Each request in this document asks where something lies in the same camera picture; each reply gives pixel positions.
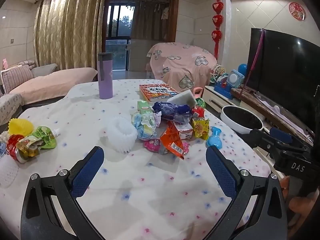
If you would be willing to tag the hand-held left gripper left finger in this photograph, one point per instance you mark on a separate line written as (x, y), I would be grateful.
(87, 170)

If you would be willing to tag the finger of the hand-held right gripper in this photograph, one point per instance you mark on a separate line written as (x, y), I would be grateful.
(281, 135)
(257, 136)

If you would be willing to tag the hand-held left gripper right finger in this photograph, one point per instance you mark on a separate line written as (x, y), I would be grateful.
(221, 172)

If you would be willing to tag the white trash bin black inside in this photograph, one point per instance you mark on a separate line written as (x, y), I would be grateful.
(228, 120)

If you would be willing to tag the red snack packet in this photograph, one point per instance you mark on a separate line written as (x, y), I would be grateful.
(172, 140)

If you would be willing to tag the pale blue wrappers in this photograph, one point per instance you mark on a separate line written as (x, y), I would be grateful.
(145, 127)

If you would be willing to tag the blue plastic bag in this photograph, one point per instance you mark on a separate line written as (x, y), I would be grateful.
(172, 108)

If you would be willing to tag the white sponge block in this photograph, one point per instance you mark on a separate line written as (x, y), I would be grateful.
(182, 100)

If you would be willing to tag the person's right hand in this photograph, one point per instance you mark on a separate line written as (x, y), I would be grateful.
(296, 210)

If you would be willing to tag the blue plastic toy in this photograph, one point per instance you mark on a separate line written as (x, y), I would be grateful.
(213, 140)

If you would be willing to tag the yellow snack packet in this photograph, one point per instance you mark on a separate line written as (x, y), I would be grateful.
(200, 127)

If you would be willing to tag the green spout pouch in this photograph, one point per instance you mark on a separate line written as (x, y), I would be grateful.
(46, 138)

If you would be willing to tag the white and red box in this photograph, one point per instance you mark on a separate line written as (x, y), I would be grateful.
(185, 131)

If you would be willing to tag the white television stand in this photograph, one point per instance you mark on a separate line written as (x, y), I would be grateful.
(212, 97)

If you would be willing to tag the blue toy machine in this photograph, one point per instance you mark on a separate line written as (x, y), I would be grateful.
(230, 82)

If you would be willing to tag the green snack packet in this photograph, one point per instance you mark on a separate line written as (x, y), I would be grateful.
(200, 102)

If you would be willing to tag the black television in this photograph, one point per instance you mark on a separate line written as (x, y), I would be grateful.
(282, 67)

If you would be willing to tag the blue spiky ball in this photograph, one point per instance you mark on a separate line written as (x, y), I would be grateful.
(242, 70)

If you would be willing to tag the pink pouch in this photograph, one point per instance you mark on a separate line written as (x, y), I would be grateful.
(152, 145)

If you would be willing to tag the red can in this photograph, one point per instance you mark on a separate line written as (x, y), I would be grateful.
(13, 147)

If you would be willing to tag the yellow pleated cup liner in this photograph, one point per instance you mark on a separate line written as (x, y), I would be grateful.
(20, 127)

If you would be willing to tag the white foam net sleeve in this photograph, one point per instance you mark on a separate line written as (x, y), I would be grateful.
(7, 170)

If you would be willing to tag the pink stick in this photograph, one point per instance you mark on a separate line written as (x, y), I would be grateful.
(257, 47)

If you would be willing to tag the purple thermos bottle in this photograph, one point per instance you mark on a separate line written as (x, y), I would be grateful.
(105, 80)

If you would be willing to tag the pink sofa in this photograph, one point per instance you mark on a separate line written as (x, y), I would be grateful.
(57, 82)

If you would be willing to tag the red picture book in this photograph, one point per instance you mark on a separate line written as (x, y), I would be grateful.
(155, 92)

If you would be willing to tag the pink heart print cover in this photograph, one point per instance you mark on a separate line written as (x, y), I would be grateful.
(180, 62)

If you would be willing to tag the grey pillow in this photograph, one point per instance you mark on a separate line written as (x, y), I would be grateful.
(43, 70)

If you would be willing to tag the pink striped pillow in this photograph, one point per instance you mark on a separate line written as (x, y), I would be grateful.
(17, 78)

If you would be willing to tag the pink plush toy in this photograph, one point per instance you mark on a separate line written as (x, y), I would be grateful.
(4, 63)

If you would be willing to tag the glass balcony door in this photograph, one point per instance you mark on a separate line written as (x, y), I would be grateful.
(117, 37)

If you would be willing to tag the gold patterned curtain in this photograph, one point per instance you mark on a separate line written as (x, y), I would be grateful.
(67, 30)

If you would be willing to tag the round red wall decoration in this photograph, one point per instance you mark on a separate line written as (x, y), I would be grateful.
(297, 11)

